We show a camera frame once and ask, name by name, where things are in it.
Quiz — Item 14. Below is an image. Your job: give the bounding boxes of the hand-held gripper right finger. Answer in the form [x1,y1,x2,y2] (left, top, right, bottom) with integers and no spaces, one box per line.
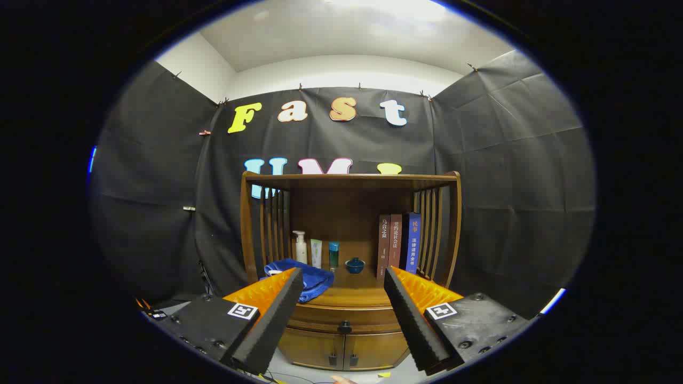
[383,266,535,374]

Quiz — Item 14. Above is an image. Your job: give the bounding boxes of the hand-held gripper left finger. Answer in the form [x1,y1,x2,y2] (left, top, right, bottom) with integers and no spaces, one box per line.
[159,267,304,375]

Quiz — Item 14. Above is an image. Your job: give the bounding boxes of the wooden countertop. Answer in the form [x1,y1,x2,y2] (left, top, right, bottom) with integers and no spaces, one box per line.
[260,264,398,309]

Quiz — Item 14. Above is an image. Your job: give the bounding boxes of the wooden cabinet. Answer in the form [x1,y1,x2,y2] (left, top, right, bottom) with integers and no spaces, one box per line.
[240,171,463,371]

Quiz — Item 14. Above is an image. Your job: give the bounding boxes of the blue folded towel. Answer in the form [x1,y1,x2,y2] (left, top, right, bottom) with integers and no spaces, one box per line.
[260,258,335,303]

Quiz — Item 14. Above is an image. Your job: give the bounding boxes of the blue book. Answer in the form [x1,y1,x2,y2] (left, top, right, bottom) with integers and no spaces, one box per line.
[401,212,422,275]

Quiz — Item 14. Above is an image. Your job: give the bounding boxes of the dark brown book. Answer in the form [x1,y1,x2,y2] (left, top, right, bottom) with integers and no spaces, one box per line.
[377,214,391,281]

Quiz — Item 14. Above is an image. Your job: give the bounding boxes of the white pump bottle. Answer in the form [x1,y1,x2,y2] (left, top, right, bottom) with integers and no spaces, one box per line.
[292,230,308,265]

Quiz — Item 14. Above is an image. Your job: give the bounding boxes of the reddish brown book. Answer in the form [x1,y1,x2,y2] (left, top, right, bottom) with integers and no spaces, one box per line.
[388,214,403,270]

